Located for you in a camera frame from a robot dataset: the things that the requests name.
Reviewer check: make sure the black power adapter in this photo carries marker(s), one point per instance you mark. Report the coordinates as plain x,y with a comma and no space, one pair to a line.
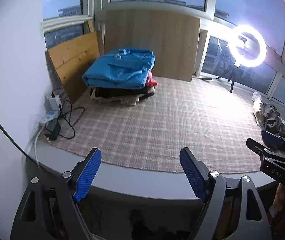
53,130

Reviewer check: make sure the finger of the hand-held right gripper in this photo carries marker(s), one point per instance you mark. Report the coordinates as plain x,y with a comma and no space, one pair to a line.
272,138
257,148

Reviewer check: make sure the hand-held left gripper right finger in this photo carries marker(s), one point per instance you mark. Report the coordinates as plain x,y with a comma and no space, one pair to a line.
192,175

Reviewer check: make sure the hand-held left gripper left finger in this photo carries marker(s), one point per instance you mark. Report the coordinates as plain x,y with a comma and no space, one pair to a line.
87,177

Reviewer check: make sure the white plastic bag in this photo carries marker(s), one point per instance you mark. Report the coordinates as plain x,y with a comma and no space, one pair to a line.
257,107

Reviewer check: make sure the blue striped garment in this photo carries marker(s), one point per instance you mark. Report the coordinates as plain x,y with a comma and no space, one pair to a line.
120,67

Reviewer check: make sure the checked woven rug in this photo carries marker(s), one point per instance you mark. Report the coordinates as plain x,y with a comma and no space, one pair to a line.
157,120

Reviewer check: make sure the white plug charger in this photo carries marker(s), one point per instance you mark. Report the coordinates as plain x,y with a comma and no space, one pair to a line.
53,101

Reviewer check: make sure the white power strip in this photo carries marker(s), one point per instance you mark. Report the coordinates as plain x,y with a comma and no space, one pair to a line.
48,117

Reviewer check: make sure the white window frame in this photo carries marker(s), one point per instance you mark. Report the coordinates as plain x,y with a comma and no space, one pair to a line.
211,0

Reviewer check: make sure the pine wood board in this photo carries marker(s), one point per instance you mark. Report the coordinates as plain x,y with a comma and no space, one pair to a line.
75,60

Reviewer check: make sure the pile of dark grey clothes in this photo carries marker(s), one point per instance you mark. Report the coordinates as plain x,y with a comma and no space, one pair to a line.
272,120

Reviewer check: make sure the light wooden panel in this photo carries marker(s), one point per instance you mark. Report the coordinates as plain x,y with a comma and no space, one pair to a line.
152,40

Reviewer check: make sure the black folded garment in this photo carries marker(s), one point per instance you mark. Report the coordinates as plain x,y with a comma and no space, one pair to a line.
122,92

